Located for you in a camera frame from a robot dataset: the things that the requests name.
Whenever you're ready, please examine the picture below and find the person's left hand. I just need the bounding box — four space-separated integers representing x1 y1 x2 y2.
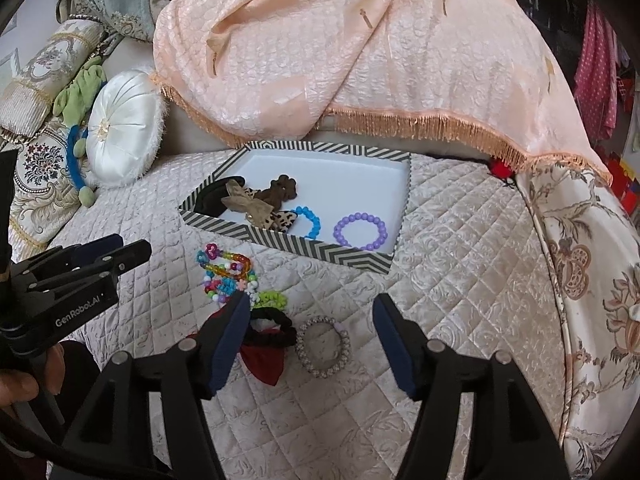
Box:
0 344 65 408

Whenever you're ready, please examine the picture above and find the floral embroidered pillow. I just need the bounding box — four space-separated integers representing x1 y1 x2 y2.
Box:
1 117 96 261

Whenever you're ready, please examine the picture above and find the black scrunchie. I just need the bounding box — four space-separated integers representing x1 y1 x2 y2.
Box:
193 176 245 217

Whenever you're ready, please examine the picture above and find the white round satin cushion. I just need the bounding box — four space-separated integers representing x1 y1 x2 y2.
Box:
86 70 167 188

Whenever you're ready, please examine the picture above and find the red black hair bow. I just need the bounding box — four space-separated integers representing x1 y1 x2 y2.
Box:
188 305 298 387

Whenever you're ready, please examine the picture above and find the cylindrical embroidered bolster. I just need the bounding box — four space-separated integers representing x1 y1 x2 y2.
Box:
1 20 104 139

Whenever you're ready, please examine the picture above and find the green plush toy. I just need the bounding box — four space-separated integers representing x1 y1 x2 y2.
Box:
52 55 107 207

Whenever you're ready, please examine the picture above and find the cream quilted bed cover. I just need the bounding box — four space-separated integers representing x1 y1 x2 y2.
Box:
55 152 565 479

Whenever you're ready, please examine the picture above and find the floral cream bed sheet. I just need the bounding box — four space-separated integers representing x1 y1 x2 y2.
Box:
516 165 639 479

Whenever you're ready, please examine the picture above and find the dark brown scrunchie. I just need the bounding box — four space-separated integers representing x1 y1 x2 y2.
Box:
254 174 297 210

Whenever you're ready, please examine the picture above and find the small red object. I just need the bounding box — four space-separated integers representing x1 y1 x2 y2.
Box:
488 158 514 183

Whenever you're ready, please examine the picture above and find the striped black white tray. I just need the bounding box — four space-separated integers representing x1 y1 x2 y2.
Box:
178 141 411 274

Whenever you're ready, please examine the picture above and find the pink polka dot garment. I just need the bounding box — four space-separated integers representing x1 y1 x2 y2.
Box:
574 0 618 142

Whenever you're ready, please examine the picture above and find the peach fringed bedspread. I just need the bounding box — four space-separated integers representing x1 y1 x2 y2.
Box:
153 0 610 179

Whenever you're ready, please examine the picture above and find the colourful bead necklace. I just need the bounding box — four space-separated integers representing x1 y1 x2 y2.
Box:
195 242 262 305

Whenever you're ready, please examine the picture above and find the grey pearl bead bracelet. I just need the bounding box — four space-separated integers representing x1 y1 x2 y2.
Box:
294 315 353 380

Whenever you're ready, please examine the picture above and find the tan leopard bow hair tie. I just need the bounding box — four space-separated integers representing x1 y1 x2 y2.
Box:
220 179 300 234

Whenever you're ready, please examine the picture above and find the blue bead bracelet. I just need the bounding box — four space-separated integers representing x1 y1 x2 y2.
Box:
290 205 322 241

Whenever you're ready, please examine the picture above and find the purple bead bracelet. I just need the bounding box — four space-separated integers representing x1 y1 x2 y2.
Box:
332 211 390 252

